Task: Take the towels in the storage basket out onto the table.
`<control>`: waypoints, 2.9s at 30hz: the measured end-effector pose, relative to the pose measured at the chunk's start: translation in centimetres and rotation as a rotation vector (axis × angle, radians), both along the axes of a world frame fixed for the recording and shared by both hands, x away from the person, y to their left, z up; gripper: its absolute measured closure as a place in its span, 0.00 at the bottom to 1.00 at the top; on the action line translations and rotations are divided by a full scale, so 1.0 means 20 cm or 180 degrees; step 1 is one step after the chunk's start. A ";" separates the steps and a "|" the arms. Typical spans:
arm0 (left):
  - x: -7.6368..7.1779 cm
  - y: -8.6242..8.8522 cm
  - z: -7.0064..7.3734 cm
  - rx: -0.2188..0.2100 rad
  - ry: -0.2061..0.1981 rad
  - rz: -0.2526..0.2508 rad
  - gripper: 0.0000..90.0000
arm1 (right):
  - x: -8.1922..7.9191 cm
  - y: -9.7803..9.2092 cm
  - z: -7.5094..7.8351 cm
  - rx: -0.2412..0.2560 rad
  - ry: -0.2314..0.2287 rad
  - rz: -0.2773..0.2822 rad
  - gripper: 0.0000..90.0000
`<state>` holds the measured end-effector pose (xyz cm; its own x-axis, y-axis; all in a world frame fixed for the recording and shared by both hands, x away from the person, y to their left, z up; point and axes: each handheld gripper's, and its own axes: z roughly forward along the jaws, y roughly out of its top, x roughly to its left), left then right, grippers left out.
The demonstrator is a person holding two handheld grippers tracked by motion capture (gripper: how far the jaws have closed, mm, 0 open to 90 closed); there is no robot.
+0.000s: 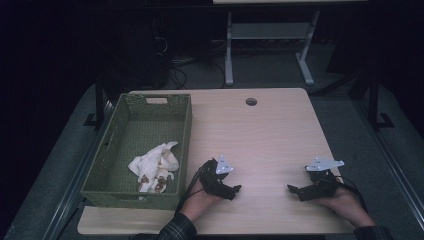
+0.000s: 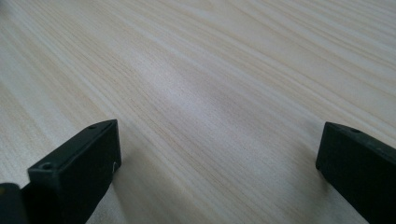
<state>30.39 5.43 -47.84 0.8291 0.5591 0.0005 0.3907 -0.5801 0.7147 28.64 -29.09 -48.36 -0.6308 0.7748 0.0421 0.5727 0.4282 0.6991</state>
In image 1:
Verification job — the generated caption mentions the white metal table frame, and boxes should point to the white metal table frame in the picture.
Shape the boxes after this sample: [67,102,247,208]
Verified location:
[224,10,321,87]

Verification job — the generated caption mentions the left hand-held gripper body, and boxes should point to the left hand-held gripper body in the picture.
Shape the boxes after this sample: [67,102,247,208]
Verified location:
[198,154,236,200]

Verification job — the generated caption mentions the black stand post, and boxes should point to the black stand post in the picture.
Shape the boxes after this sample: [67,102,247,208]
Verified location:
[83,74,108,129]
[368,71,395,131]

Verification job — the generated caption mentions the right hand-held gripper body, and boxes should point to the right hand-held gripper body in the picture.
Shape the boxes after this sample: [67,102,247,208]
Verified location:
[301,157,346,200]

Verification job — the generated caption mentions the left hand-held gripper black cable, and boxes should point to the left hand-held gripper black cable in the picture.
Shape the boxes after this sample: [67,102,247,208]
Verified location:
[175,166,205,214]

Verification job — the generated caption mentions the white bear print cloth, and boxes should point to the white bear print cloth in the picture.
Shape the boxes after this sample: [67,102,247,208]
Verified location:
[127,141,180,194]

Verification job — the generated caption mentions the hand-held gripper black cable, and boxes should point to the hand-held gripper black cable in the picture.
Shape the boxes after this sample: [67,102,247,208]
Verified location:
[333,175,368,213]
[175,166,205,214]

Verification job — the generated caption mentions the green woven basket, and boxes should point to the green woven basket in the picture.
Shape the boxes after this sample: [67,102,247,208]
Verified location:
[80,93,193,211]

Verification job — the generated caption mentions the person's right hand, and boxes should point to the person's right hand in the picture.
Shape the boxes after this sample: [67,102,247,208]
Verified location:
[311,186,376,228]

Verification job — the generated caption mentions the person's left hand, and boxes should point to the person's left hand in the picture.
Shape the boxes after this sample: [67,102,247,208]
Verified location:
[179,181,225,223]

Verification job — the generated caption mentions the black floor cables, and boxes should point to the black floor cables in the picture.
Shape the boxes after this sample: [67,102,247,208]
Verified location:
[166,56,228,90]

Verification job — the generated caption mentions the aluminium rail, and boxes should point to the aluminium rail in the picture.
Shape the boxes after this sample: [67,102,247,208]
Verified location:
[353,99,424,231]
[41,99,116,240]

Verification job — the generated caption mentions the right hand-held gripper black cable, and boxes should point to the right hand-held gripper black cable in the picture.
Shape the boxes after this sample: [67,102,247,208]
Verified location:
[333,175,368,213]

